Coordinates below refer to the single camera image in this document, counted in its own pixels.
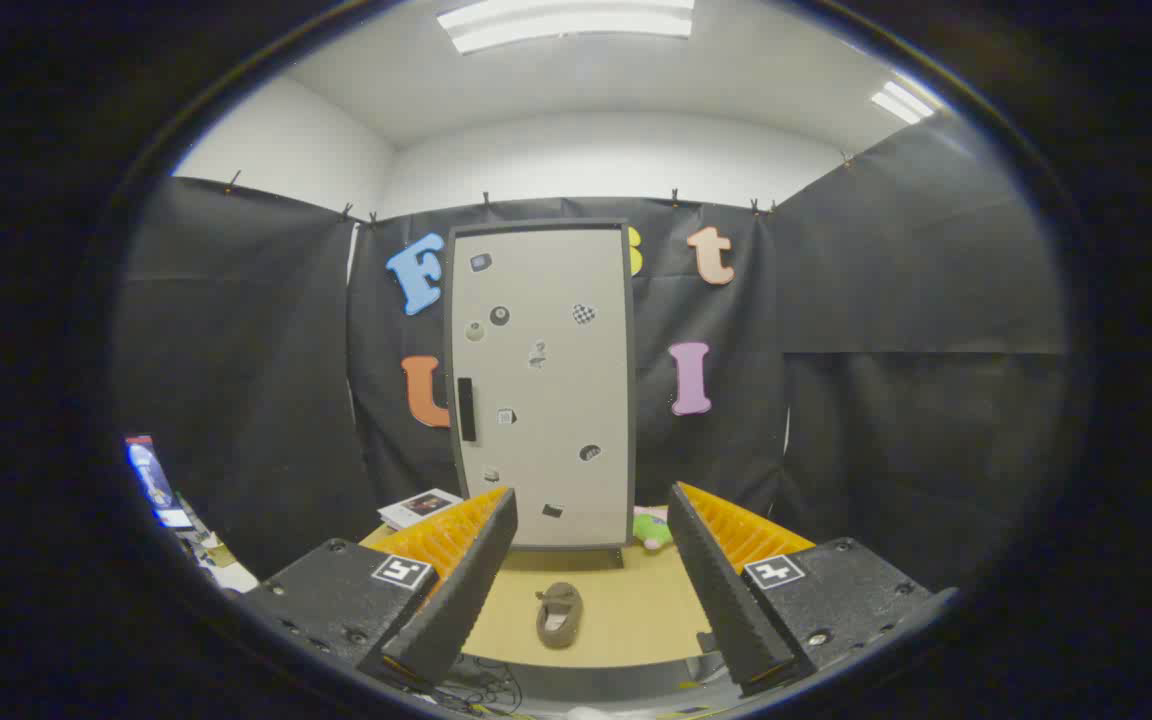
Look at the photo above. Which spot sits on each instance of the brown fuzzy shoe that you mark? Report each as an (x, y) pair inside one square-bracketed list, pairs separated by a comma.
[(558, 615)]

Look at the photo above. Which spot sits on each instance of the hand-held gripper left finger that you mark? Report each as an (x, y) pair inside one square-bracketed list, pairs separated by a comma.
[(466, 590)]

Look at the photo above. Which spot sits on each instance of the grey shoe cabinet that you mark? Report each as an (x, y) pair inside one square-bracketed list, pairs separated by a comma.
[(576, 558)]

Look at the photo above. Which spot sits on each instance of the small ceiling light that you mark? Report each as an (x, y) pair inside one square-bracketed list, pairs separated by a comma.
[(901, 102)]

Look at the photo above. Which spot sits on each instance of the blue printed poster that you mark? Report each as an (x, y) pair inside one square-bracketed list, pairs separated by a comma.
[(151, 480)]

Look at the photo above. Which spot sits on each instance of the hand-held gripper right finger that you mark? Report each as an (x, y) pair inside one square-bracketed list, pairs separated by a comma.
[(721, 590)]

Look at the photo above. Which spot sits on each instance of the white book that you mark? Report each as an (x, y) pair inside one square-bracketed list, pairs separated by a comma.
[(421, 507)]

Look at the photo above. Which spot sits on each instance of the green pink plush toy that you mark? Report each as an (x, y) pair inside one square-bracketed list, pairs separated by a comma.
[(654, 530)]

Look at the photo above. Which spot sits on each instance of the white object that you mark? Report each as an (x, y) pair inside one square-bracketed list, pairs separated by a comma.
[(601, 713)]

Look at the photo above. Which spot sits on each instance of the black backdrop cloth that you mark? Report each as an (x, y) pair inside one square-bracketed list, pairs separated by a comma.
[(236, 350)]

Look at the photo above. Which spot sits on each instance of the light grey shoe cabinet door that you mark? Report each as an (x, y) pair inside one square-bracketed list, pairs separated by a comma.
[(556, 400)]

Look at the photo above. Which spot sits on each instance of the pile of small clutter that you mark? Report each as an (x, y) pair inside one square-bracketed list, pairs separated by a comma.
[(216, 560)]

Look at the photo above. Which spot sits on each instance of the long ceiling light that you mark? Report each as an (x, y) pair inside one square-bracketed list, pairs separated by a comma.
[(566, 20)]

